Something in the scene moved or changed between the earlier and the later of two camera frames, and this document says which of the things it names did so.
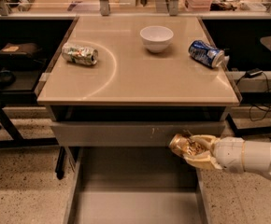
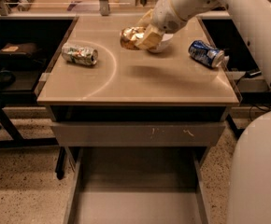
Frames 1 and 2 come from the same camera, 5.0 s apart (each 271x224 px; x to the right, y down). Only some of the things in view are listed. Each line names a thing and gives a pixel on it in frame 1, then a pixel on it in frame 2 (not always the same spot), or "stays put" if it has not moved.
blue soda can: (207, 54) stays put
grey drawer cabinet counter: (120, 87) stays put
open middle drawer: (134, 185) stays put
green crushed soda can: (78, 54) stays put
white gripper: (230, 154) → (164, 15)
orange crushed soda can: (182, 145) → (131, 36)
